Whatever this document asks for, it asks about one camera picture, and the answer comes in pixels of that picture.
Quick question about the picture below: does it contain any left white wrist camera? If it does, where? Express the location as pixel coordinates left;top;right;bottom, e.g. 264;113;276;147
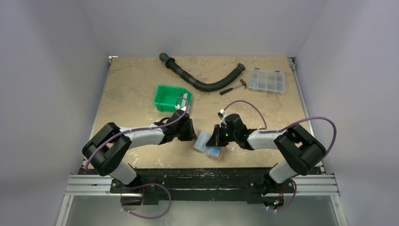
175;104;190;111

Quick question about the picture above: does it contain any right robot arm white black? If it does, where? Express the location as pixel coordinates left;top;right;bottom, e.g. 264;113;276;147
206;113;327;192

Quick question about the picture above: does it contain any clear plastic organizer box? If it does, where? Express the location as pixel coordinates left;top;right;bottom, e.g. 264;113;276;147
247;68;286;94

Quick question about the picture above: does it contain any green plastic bin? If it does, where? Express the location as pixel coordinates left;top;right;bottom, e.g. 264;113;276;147
152;85;192;112

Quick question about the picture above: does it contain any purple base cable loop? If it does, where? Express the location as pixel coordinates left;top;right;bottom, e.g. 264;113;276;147
120;183;173;219

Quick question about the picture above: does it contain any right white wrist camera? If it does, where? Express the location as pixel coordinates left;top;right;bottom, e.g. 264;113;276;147
217;109;228;120

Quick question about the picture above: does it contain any small black-handled hammer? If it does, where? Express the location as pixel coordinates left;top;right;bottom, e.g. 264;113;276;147
219;79;247;96

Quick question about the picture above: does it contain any white card in bin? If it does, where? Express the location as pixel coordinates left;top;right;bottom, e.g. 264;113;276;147
181;93;189;106

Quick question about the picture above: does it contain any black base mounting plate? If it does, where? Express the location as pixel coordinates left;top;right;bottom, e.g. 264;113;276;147
110;167;294;205

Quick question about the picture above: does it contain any black corrugated hose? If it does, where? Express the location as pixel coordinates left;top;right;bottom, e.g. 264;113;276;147
159;52;246;93

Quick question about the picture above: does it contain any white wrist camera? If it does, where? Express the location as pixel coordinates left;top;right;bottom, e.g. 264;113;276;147
217;109;228;120
175;104;190;111

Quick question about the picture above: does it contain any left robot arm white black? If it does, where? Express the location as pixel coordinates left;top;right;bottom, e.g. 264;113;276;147
82;115;197;193

